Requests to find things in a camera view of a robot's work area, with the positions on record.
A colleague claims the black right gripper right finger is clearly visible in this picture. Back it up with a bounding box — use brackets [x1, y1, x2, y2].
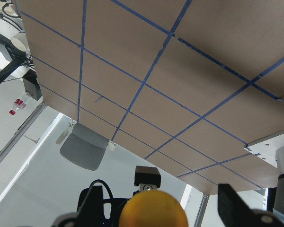
[217, 183, 282, 227]

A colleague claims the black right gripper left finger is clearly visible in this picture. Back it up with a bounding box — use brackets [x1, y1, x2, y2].
[52, 186, 104, 227]

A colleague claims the black box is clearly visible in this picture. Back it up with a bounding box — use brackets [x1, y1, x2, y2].
[23, 75, 42, 101]

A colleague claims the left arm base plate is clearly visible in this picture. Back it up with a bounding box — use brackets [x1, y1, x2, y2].
[245, 130, 284, 175]

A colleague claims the yellow push button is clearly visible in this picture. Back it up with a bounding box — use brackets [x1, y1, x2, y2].
[118, 190, 189, 227]

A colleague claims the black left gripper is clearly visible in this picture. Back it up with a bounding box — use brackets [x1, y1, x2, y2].
[77, 166, 161, 227]

